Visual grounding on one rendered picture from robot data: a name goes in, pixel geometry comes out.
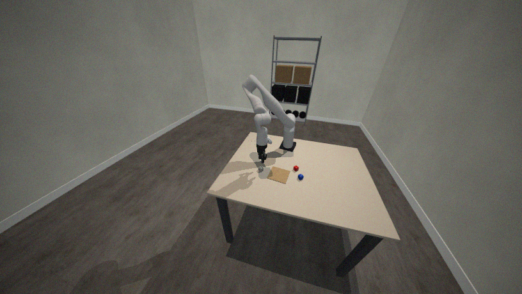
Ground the tan mat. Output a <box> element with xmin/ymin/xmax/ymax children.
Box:
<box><xmin>267</xmin><ymin>166</ymin><xmax>290</xmax><ymax>184</ymax></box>

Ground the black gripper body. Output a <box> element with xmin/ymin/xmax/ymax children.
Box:
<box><xmin>257</xmin><ymin>144</ymin><xmax>267</xmax><ymax>155</ymax></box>

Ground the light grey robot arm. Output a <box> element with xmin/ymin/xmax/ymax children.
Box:
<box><xmin>242</xmin><ymin>75</ymin><xmax>296</xmax><ymax>148</ymax></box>

